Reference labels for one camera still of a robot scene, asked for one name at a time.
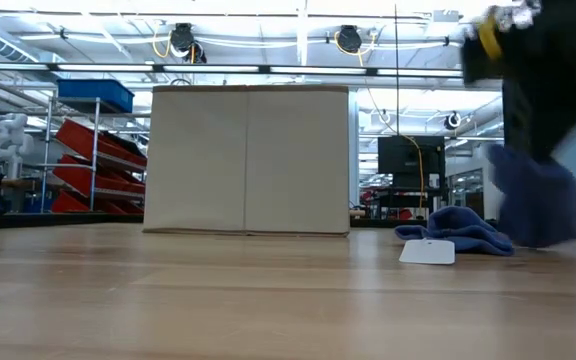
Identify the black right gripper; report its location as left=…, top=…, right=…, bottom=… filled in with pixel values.
left=460, top=0, right=576, bottom=161

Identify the blue sock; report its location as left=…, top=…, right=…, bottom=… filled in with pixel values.
left=486, top=143, right=576, bottom=250
left=394, top=205, right=515, bottom=258

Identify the white paper tag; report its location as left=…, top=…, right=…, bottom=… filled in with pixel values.
left=398, top=238, right=457, bottom=266

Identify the yellow tape tag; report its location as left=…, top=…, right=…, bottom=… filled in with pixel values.
left=477, top=12, right=503, bottom=61

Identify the black monitor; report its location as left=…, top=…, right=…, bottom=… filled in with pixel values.
left=377, top=134, right=447, bottom=190

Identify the beige fabric storage box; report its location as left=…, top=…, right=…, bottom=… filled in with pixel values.
left=141, top=77, right=352, bottom=237

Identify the long ceiling light bar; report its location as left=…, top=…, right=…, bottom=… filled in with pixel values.
left=0, top=61, right=464, bottom=80

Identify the metal shelf rack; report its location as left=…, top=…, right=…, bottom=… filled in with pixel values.
left=37, top=94, right=150, bottom=215

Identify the blue plastic bin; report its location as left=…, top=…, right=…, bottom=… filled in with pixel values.
left=56, top=78, right=135, bottom=114

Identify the red plastic bin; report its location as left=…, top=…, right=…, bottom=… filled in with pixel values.
left=50, top=189, right=145, bottom=216
left=51, top=153, right=147, bottom=196
left=55, top=118, right=148, bottom=169

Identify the blue floor crate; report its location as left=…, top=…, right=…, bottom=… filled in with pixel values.
left=0, top=197, right=44, bottom=215

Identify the black upright post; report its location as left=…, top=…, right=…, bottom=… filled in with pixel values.
left=502, top=82, right=537, bottom=151

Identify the black ceiling cable reel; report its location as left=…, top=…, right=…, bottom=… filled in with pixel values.
left=334, top=24, right=365, bottom=55
left=151, top=22, right=208, bottom=65
left=442, top=110, right=463, bottom=132

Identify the yellow hanging cable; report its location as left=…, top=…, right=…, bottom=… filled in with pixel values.
left=365, top=87, right=427, bottom=210

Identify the thin black hanging cable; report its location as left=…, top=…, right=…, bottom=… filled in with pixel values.
left=393, top=4, right=400, bottom=137

